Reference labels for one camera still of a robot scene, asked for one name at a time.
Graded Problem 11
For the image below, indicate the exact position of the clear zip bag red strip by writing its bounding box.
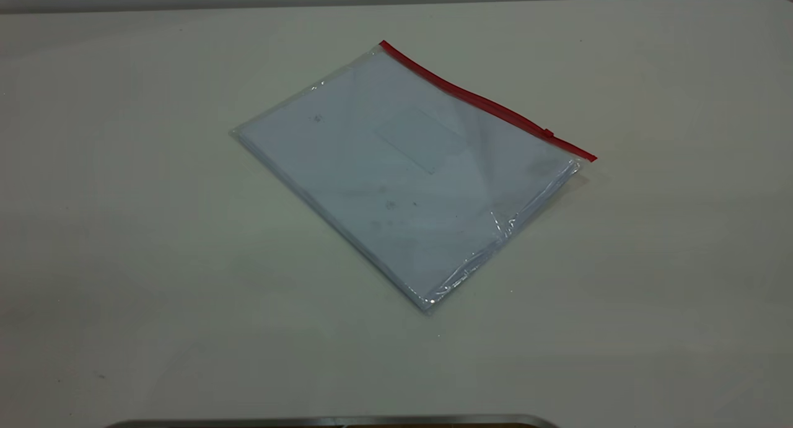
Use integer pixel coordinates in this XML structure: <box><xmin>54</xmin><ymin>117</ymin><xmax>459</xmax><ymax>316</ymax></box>
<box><xmin>229</xmin><ymin>40</ymin><xmax>598</xmax><ymax>312</ymax></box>

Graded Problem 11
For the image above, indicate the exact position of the white paper stack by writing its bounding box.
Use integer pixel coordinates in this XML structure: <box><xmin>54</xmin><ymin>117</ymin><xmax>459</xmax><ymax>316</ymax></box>
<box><xmin>239</xmin><ymin>51</ymin><xmax>577</xmax><ymax>305</ymax></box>

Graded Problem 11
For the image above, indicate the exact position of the grey metal bar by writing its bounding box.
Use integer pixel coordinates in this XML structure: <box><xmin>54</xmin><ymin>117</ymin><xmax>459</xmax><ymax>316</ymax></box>
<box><xmin>105</xmin><ymin>414</ymin><xmax>558</xmax><ymax>428</ymax></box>

